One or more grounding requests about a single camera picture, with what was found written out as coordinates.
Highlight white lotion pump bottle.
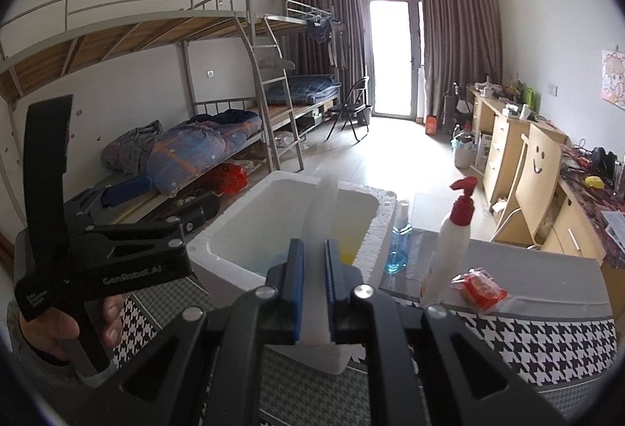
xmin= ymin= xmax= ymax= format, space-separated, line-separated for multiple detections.
xmin=421 ymin=177 xmax=478 ymax=310

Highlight blue liquid glass bottle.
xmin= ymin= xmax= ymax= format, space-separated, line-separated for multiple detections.
xmin=385 ymin=200 xmax=413 ymax=274

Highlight blue patterned quilt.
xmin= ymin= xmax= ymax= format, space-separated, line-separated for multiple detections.
xmin=102 ymin=109 xmax=264 ymax=195

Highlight dark bag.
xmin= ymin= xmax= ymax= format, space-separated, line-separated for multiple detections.
xmin=442 ymin=83 xmax=472 ymax=134

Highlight red bag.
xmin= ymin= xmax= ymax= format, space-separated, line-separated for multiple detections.
xmin=212 ymin=163 xmax=250 ymax=195

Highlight white foam box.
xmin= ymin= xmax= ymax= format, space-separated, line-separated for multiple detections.
xmin=188 ymin=169 xmax=397 ymax=375

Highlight person's left hand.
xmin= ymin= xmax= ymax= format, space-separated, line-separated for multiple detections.
xmin=18 ymin=295 xmax=127 ymax=364

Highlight black folding chair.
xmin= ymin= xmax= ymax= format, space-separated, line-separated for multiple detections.
xmin=325 ymin=77 xmax=372 ymax=142

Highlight hanging dark clothes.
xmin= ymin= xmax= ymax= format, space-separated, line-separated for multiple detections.
xmin=305 ymin=13 xmax=350 ymax=68

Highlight black headphones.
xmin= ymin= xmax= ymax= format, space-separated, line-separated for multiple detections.
xmin=591 ymin=147 xmax=618 ymax=173

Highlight printed papers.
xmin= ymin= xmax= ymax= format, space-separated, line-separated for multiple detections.
xmin=600 ymin=208 xmax=625 ymax=236

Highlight blue bedding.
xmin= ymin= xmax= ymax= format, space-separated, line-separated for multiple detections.
xmin=266 ymin=74 xmax=343 ymax=107

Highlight houndstooth tablecloth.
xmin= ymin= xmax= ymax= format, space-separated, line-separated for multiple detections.
xmin=14 ymin=231 xmax=618 ymax=426

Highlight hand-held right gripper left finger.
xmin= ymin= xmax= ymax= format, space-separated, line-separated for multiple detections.
xmin=93 ymin=238 xmax=306 ymax=426

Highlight wooden desk with drawers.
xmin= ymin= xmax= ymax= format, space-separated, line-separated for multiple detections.
xmin=466 ymin=84 xmax=570 ymax=207

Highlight grey garment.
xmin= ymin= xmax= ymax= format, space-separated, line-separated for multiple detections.
xmin=116 ymin=119 xmax=164 ymax=175

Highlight cartoon wall picture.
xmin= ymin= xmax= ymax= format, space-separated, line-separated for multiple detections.
xmin=600 ymin=49 xmax=625 ymax=107

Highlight wooden desk with patterned cover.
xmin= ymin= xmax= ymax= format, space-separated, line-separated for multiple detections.
xmin=537 ymin=147 xmax=625 ymax=270

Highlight wooden smiley face chair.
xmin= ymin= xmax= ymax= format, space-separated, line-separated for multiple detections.
xmin=491 ymin=123 xmax=562 ymax=246

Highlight metal bunk bed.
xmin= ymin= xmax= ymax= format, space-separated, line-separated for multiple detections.
xmin=264 ymin=0 xmax=372 ymax=148
xmin=0 ymin=0 xmax=306 ymax=231

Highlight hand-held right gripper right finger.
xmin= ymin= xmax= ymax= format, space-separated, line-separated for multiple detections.
xmin=323 ymin=238 xmax=570 ymax=426

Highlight glass balcony door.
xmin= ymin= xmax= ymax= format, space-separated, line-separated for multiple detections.
xmin=354 ymin=0 xmax=423 ymax=119

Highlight waste bin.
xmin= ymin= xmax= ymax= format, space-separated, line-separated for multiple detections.
xmin=450 ymin=133 xmax=477 ymax=169

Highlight red snack packet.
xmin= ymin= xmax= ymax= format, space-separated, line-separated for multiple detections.
xmin=459 ymin=268 xmax=509 ymax=312

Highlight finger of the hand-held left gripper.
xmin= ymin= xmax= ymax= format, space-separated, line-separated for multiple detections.
xmin=75 ymin=190 xmax=223 ymax=257
xmin=67 ymin=175 xmax=155 ymax=216

